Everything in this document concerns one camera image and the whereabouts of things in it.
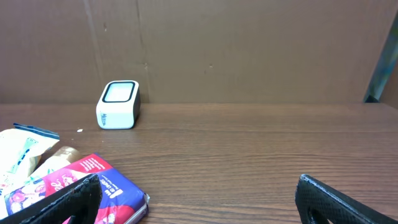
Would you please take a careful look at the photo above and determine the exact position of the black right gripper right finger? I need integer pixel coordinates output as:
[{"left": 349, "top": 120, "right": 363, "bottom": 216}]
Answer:
[{"left": 295, "top": 174, "right": 397, "bottom": 224}]

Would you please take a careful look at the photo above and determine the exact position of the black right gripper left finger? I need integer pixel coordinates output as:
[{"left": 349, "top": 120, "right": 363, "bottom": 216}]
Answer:
[{"left": 1, "top": 174, "right": 102, "bottom": 224}]

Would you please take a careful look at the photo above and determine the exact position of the red purple liner pack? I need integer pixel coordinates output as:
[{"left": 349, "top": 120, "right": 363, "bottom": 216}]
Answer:
[{"left": 1, "top": 154, "right": 149, "bottom": 224}]

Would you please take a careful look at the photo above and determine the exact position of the white floral tube gold cap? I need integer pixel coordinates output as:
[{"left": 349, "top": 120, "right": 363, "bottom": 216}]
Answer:
[{"left": 21, "top": 146, "right": 83, "bottom": 185}]

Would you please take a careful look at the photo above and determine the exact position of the white printed snack bag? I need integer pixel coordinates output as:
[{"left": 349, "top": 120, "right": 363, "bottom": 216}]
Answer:
[{"left": 1, "top": 123, "right": 60, "bottom": 195}]

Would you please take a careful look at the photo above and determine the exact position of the white barcode scanner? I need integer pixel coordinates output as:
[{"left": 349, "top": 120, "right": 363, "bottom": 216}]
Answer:
[{"left": 96, "top": 80, "right": 141, "bottom": 129}]

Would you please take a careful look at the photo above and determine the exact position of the dark metal frame post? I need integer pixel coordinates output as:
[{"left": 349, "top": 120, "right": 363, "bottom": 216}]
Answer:
[{"left": 363, "top": 14, "right": 397, "bottom": 103}]

